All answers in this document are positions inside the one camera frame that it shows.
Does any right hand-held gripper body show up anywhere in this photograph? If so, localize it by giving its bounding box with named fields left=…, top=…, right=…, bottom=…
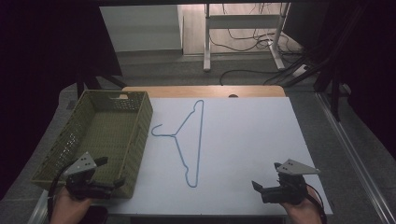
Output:
left=261, top=159, right=321, bottom=206

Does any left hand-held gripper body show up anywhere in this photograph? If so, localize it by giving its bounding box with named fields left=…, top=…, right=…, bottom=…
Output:
left=64, top=151, right=115, bottom=201

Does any olive green woven basket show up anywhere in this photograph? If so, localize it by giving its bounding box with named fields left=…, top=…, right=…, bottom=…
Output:
left=30, top=90, right=154, bottom=200

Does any blue wire clothes hanger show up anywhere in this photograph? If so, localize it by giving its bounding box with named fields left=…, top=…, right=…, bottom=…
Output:
left=150, top=99, right=205, bottom=189

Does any person's right hand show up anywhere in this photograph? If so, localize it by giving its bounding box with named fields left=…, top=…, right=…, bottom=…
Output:
left=280, top=187, right=325, bottom=224

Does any person's left hand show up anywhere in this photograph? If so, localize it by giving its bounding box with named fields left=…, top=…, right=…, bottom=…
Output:
left=49, top=187, right=93, bottom=224

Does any white table sheet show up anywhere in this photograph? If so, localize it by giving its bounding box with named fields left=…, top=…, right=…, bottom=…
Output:
left=106, top=96, right=333, bottom=217

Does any dark metal stand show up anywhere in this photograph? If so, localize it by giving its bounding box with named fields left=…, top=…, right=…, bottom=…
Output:
left=312, top=59, right=351, bottom=122
left=75, top=66, right=128, bottom=98

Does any white power strip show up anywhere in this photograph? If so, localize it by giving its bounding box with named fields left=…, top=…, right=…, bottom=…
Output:
left=292, top=63, right=310, bottom=77

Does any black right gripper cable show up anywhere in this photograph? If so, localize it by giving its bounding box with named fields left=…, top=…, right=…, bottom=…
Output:
left=305, top=183, right=329, bottom=224

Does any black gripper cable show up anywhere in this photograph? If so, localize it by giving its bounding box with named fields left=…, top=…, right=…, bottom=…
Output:
left=305, top=183, right=329, bottom=224
left=46, top=167, right=70, bottom=222

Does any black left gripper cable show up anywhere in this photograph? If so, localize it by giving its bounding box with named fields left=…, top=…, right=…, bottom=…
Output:
left=46, top=167, right=70, bottom=222

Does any grey metal floor rail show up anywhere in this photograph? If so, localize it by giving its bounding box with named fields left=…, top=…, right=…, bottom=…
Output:
left=315, top=91, right=396, bottom=224

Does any long black floor cable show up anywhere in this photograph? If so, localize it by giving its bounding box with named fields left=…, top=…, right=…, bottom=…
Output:
left=219, top=68, right=295, bottom=87

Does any tangle of black floor cables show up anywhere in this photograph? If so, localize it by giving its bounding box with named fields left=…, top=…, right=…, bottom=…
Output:
left=207, top=3, right=304, bottom=55

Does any white wall panel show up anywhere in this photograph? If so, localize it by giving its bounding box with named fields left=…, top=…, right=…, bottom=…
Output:
left=99, top=4, right=184, bottom=53

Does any white metal desk frame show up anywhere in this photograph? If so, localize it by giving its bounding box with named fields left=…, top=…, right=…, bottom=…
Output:
left=203, top=3, right=291, bottom=73

